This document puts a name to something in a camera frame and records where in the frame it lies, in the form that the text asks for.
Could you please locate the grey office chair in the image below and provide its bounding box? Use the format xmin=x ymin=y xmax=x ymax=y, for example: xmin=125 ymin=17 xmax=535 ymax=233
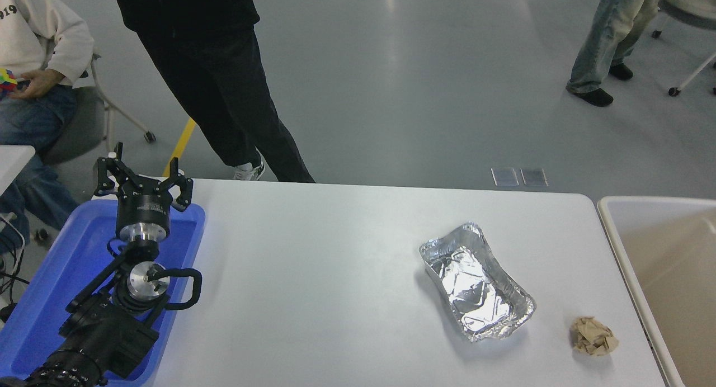
xmin=42 ymin=49 xmax=157 ymax=167

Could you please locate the blue plastic tray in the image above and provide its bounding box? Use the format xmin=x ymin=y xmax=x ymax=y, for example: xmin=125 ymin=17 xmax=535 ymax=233
xmin=0 ymin=200 xmax=206 ymax=387

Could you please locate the silver foil tray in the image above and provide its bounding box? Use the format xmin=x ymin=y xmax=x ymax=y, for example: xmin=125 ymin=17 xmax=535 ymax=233
xmin=420 ymin=223 xmax=536 ymax=343

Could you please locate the small white table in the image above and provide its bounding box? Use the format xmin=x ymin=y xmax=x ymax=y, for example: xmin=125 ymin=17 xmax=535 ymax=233
xmin=0 ymin=144 xmax=36 ymax=197

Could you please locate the large pale bin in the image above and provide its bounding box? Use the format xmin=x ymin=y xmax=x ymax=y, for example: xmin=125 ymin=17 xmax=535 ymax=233
xmin=597 ymin=195 xmax=716 ymax=387

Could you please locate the person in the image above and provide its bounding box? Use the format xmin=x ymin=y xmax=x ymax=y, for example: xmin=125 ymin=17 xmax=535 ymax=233
xmin=114 ymin=0 xmax=315 ymax=183
xmin=0 ymin=0 xmax=95 ymax=253
xmin=566 ymin=0 xmax=669 ymax=107

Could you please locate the person's hand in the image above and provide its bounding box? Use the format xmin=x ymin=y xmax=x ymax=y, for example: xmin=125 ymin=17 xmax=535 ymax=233
xmin=10 ymin=68 xmax=65 ymax=101

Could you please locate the crumpled tan paper ball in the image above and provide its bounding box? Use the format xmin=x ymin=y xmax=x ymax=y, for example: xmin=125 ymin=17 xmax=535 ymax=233
xmin=569 ymin=315 xmax=620 ymax=357

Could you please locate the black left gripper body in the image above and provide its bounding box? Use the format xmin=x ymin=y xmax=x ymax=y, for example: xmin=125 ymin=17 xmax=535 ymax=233
xmin=116 ymin=187 xmax=172 ymax=231

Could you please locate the thin black cable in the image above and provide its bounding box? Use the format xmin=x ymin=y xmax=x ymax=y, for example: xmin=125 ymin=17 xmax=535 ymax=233
xmin=0 ymin=215 xmax=29 ymax=298

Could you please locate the white frame chair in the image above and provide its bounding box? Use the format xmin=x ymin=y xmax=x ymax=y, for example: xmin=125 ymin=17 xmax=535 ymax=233
xmin=651 ymin=0 xmax=716 ymax=97

